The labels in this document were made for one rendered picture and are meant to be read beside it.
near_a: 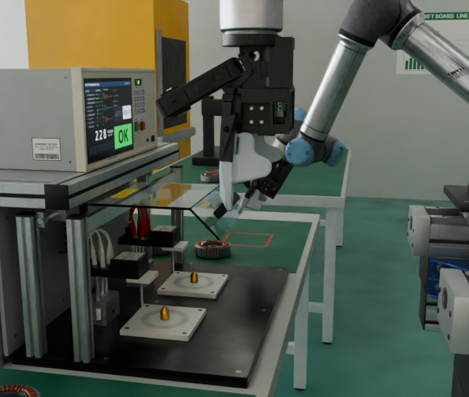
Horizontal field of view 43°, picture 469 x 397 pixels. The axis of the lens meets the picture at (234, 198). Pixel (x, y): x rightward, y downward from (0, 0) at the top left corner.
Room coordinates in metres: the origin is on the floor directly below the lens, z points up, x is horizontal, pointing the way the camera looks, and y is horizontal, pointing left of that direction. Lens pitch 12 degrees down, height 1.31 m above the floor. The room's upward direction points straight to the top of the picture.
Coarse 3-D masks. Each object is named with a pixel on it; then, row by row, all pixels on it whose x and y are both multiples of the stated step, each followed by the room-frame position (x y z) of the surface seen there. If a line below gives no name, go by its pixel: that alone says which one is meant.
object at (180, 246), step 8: (136, 232) 1.53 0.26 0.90; (152, 232) 1.46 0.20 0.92; (160, 232) 1.45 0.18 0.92; (168, 232) 1.45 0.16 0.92; (176, 232) 1.48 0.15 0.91; (120, 240) 1.47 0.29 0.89; (128, 240) 1.47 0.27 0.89; (136, 240) 1.46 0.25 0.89; (144, 240) 1.46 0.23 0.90; (152, 240) 1.46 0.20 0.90; (160, 240) 1.45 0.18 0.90; (168, 240) 1.45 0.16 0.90; (176, 240) 1.47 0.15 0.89; (136, 248) 1.47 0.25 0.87; (144, 248) 1.52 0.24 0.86; (168, 248) 1.45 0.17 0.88; (176, 248) 1.45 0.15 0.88; (184, 248) 1.47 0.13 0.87
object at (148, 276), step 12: (120, 252) 1.28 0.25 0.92; (132, 252) 1.27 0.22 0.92; (120, 264) 1.22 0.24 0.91; (132, 264) 1.21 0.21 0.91; (144, 264) 1.25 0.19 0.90; (96, 276) 1.24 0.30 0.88; (108, 276) 1.22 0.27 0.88; (120, 276) 1.22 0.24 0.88; (132, 276) 1.21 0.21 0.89; (144, 276) 1.23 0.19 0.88; (156, 276) 1.25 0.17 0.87; (96, 288) 1.24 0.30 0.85
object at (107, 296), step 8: (104, 296) 1.26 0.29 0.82; (112, 296) 1.26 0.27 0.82; (96, 304) 1.23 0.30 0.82; (104, 304) 1.22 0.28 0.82; (112, 304) 1.25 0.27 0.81; (104, 312) 1.22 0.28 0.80; (112, 312) 1.25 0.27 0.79; (96, 320) 1.23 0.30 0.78; (104, 320) 1.22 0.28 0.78; (112, 320) 1.25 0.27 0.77
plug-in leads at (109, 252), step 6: (96, 228) 1.27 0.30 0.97; (90, 234) 1.24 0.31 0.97; (108, 240) 1.26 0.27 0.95; (102, 246) 1.23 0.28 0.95; (108, 246) 1.26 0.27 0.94; (102, 252) 1.23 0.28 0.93; (108, 252) 1.25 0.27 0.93; (102, 258) 1.23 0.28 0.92; (108, 258) 1.25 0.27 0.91; (96, 264) 1.25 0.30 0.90; (102, 264) 1.23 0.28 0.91; (108, 264) 1.25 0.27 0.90
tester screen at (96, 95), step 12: (84, 84) 1.19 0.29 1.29; (96, 84) 1.25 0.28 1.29; (108, 84) 1.30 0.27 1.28; (120, 84) 1.37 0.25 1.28; (96, 96) 1.24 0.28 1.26; (108, 96) 1.30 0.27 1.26; (120, 96) 1.37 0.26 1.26; (96, 108) 1.24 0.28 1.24; (108, 108) 1.30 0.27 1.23; (96, 120) 1.24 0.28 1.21; (108, 120) 1.30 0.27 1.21; (120, 120) 1.36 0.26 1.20; (108, 132) 1.29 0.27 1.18; (96, 144) 1.23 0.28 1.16; (96, 156) 1.23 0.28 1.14
